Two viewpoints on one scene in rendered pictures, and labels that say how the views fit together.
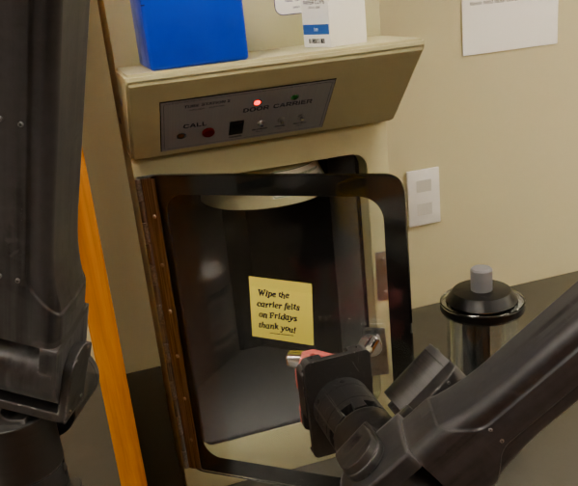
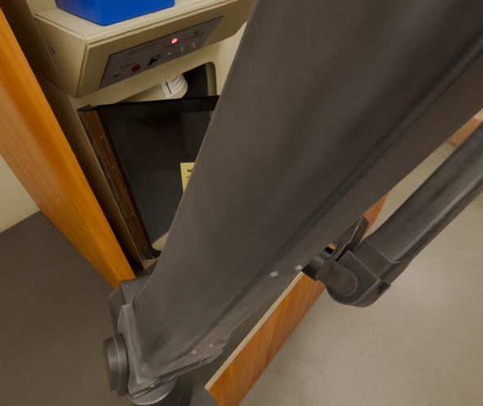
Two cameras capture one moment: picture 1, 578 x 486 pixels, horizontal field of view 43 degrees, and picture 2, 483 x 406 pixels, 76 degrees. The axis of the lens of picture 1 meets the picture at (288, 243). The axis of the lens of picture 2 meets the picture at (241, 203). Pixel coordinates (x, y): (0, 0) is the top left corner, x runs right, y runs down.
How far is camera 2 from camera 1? 0.41 m
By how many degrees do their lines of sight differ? 39
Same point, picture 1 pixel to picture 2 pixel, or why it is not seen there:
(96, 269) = (86, 196)
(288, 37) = not seen: outside the picture
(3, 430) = (163, 393)
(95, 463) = (73, 270)
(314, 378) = not seen: hidden behind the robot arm
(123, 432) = (124, 272)
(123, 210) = not seen: hidden behind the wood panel
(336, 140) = (200, 53)
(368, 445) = (353, 279)
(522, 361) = (430, 219)
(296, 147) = (178, 63)
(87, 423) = (48, 246)
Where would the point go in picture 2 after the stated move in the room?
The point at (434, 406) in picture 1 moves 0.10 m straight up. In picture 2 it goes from (377, 246) to (406, 195)
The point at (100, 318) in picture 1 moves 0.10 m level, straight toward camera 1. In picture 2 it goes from (97, 224) to (138, 260)
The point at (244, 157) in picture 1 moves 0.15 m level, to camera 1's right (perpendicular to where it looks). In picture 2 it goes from (148, 76) to (225, 56)
